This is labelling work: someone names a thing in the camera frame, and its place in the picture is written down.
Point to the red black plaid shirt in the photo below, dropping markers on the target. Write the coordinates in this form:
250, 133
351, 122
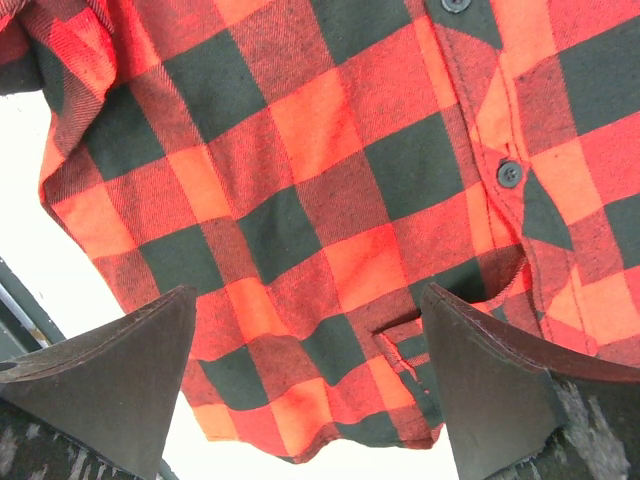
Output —
309, 167

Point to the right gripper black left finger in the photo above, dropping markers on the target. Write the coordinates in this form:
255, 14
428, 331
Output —
114, 388

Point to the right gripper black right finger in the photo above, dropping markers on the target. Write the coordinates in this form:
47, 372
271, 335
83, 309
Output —
519, 407

